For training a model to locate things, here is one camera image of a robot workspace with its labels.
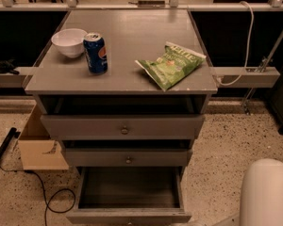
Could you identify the grey bottom drawer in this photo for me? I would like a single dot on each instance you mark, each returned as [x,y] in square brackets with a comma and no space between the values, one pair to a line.
[132,196]

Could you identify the cardboard box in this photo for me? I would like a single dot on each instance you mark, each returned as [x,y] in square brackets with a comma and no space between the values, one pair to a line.
[38,150]

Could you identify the grey drawer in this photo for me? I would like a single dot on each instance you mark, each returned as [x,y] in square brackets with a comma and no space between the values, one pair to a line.
[132,196]
[127,158]
[83,127]

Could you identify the grey top drawer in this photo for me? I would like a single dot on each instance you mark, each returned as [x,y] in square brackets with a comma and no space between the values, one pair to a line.
[83,127]

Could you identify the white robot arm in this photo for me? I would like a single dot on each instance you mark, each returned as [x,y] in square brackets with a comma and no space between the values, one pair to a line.
[261,201]

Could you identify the green chip bag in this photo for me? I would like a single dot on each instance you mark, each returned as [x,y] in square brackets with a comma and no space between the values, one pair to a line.
[175,64]

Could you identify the grey wooden drawer cabinet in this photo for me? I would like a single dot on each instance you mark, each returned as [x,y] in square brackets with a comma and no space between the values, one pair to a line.
[120,118]

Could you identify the grey middle drawer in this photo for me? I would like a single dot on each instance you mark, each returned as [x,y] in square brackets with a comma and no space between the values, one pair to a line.
[127,158]

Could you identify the black bar on floor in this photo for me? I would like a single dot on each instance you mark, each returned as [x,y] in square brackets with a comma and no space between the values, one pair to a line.
[11,134]

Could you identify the white ceramic bowl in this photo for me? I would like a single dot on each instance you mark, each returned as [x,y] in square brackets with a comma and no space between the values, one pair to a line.
[69,42]

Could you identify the black object on rail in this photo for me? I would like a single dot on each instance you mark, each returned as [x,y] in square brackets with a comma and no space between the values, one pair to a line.
[6,66]

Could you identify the blue pepsi soda can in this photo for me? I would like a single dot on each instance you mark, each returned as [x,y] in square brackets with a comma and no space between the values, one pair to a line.
[95,52]

